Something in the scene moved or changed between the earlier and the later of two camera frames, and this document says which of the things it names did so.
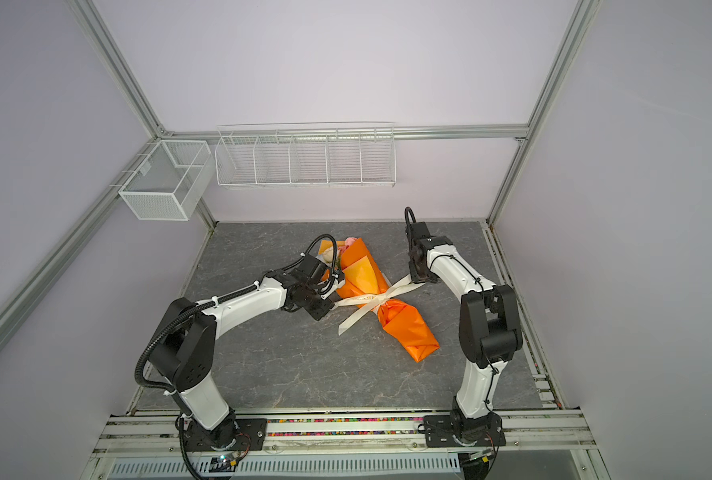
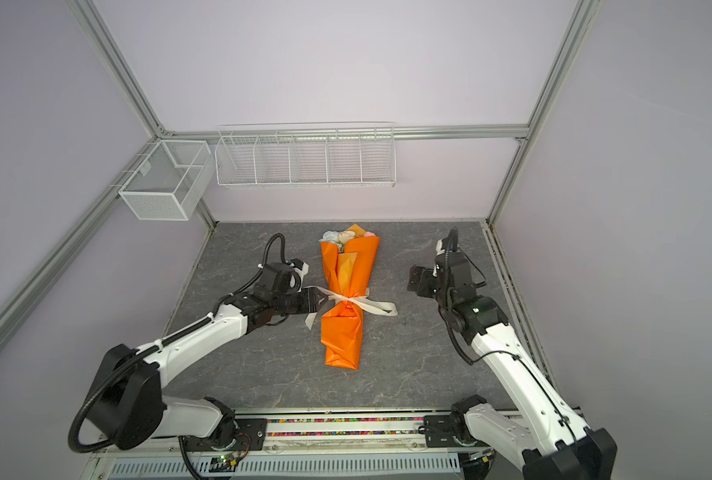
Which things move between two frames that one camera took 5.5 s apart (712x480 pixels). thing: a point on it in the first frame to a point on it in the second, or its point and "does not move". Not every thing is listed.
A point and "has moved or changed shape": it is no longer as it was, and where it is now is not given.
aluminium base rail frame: [552, 435] does not move
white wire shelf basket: [306, 155] does not move
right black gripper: [416, 277] to [427, 275]
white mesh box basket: [168, 183] does not move
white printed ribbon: [372, 300] has moved or changed shape
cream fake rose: [328, 254] to [345, 236]
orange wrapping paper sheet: [354, 271] to [348, 270]
